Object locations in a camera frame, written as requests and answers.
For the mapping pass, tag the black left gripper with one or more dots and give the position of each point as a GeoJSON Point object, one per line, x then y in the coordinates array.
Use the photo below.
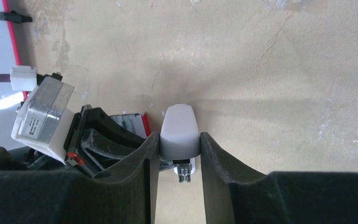
{"type": "Point", "coordinates": [102, 144]}

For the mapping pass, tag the black whiteboard clip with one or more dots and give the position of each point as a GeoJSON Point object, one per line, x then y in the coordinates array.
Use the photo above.
{"type": "Point", "coordinates": [14, 17]}

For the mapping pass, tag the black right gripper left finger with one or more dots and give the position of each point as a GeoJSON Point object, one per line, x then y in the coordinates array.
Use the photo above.
{"type": "Point", "coordinates": [125, 193]}

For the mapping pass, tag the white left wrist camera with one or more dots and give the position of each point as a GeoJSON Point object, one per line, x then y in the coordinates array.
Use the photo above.
{"type": "Point", "coordinates": [43, 121]}

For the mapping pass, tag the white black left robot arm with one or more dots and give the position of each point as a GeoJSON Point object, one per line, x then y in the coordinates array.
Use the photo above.
{"type": "Point", "coordinates": [28, 159]}

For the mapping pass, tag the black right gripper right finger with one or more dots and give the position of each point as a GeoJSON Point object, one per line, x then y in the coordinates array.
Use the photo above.
{"type": "Point", "coordinates": [235, 193]}

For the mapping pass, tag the white stapler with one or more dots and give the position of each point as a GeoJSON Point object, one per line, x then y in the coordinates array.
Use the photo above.
{"type": "Point", "coordinates": [180, 140]}

